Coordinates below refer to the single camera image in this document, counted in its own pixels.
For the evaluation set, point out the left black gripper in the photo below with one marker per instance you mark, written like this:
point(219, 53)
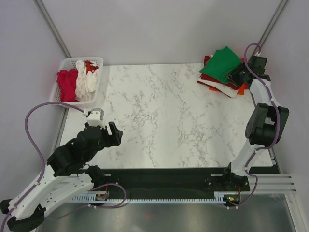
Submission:
point(114, 139)

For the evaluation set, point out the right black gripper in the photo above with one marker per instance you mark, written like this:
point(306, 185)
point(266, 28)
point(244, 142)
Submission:
point(234, 74)

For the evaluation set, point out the green t-shirt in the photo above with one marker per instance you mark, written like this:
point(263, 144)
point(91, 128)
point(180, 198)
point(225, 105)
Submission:
point(221, 64)

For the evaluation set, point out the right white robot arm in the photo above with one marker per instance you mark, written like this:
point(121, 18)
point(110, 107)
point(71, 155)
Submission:
point(266, 124)

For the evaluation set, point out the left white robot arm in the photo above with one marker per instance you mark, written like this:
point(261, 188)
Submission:
point(61, 180)

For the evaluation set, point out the folded pink t-shirt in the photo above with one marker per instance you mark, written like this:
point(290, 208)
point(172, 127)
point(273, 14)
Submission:
point(245, 75)

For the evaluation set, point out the folded orange t-shirt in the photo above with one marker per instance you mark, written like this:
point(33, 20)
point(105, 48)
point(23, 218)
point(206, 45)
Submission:
point(240, 91)

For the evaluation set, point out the folded white t-shirt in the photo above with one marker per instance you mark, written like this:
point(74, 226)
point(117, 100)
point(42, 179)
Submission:
point(209, 83)

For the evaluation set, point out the crumpled white t-shirt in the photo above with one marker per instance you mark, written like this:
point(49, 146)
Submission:
point(85, 83)

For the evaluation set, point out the crumpled red t-shirt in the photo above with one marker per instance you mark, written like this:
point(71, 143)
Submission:
point(90, 66)

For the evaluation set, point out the white plastic laundry basket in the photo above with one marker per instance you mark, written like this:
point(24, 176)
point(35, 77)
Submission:
point(68, 64)

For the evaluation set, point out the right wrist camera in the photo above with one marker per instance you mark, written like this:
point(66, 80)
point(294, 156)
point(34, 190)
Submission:
point(257, 64)

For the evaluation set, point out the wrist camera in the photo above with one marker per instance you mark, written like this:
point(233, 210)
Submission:
point(257, 64)
point(94, 118)

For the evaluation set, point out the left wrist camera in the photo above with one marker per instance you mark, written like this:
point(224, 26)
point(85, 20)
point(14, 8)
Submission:
point(94, 118)

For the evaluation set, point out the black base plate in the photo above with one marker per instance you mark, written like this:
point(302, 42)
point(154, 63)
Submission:
point(166, 182)

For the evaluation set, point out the right aluminium corner post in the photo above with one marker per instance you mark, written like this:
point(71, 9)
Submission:
point(273, 21)

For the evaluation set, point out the aluminium corner post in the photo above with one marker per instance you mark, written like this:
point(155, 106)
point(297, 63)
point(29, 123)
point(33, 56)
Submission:
point(273, 21)
point(52, 27)

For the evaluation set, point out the white slotted cable duct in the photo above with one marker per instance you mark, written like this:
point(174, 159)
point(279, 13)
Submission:
point(216, 198)

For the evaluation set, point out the left aluminium corner post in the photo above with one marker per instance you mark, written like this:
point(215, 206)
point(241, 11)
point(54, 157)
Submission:
point(52, 27)

